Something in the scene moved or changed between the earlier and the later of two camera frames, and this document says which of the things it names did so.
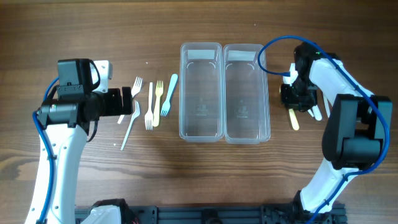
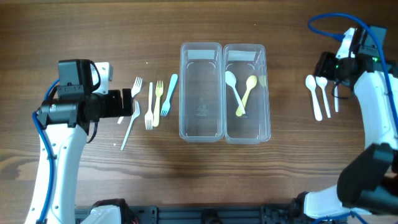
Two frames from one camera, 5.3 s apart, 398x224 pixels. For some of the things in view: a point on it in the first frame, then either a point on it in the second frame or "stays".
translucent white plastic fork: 137,113 stays
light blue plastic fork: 166,105 stays
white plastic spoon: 310,112 → 231,79
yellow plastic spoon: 293,119 → 251,81
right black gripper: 288,99 → 322,65
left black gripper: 126,100 stays
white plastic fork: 149,116 stays
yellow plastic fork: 158,90 stays
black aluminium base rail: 255,214 stays
